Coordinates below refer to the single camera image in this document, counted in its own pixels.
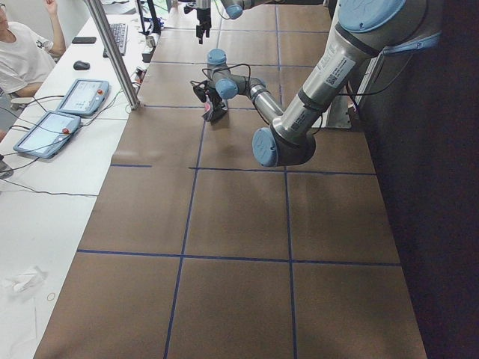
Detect metal cup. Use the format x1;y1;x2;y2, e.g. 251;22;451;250
145;33;159;48

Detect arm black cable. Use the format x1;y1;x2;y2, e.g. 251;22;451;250
204;63;252;87

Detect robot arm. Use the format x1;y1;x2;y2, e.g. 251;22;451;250
191;0;278;44
192;0;444;168

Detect pink towel grey hem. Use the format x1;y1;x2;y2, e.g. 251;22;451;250
202;101;228;123

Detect upper teach pendant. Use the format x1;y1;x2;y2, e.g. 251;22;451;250
56;79;110;117

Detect aluminium frame post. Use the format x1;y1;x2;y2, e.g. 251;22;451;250
85;0;140;110

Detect teach pendant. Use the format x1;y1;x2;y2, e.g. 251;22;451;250
56;79;110;117
13;111;81;159

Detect black keyboard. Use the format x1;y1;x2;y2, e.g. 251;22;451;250
110;23;128;56

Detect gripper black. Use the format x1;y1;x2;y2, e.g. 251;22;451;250
190;80;223;114
195;7;211;44

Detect black computer mouse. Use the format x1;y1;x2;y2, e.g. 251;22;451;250
73;61;91;71

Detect lower teach pendant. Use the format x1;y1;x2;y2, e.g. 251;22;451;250
13;111;81;159

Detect crumpled white tissue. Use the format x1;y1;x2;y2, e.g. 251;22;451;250
1;266;49;294

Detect black smartphone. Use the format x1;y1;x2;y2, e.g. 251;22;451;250
72;37;97;45

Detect person in white shirt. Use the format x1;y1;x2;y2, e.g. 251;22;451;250
1;1;67;97

